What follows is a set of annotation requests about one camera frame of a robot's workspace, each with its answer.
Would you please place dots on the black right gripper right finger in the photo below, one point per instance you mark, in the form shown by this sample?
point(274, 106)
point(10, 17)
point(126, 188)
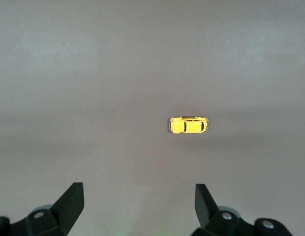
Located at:
point(204, 206)

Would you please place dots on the yellow beetle toy car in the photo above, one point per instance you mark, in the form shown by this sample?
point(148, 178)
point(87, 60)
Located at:
point(188, 126)

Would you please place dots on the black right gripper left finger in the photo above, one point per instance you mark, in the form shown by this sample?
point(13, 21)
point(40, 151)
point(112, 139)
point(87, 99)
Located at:
point(69, 204)

